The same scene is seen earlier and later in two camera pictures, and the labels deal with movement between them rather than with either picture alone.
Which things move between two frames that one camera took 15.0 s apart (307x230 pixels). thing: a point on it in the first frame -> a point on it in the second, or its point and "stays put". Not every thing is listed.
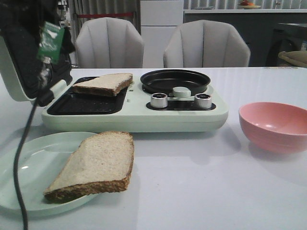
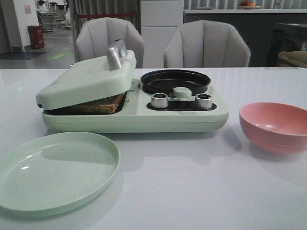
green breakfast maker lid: (19, 49) -> (91, 80)
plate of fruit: (245, 5) stays put
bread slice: (101, 163) -> (110, 105)
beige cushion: (298, 57) stays put
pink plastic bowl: (275, 127) stays put
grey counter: (256, 26) stays put
